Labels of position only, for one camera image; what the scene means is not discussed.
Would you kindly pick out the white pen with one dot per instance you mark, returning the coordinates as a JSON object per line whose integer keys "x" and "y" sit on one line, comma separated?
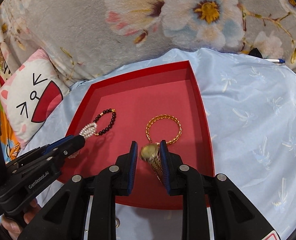
{"x": 275, "y": 60}

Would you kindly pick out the gold wristwatch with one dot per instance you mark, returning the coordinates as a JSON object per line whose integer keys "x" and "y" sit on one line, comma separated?
{"x": 148, "y": 152}

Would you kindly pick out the light blue bed sheet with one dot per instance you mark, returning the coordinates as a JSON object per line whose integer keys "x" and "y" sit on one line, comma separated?
{"x": 250, "y": 117}

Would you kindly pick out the grey floral blanket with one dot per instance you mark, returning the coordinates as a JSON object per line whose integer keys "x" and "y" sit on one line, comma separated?
{"x": 87, "y": 17}

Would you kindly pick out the cat face pillow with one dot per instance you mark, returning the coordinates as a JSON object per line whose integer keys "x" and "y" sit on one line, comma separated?
{"x": 25, "y": 92}

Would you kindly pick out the red cardboard box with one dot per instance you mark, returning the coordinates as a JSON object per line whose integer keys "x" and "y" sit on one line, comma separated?
{"x": 138, "y": 100}

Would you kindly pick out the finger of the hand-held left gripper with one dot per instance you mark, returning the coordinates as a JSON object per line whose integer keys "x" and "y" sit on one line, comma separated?
{"x": 62, "y": 140}
{"x": 74, "y": 145}

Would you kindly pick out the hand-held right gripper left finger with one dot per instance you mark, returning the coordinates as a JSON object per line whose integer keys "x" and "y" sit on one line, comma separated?
{"x": 133, "y": 166}

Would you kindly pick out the person's left hand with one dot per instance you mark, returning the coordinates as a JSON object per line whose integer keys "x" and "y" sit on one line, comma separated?
{"x": 30, "y": 212}

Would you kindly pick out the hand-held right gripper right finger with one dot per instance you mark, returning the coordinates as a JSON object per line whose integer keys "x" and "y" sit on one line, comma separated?
{"x": 164, "y": 166}

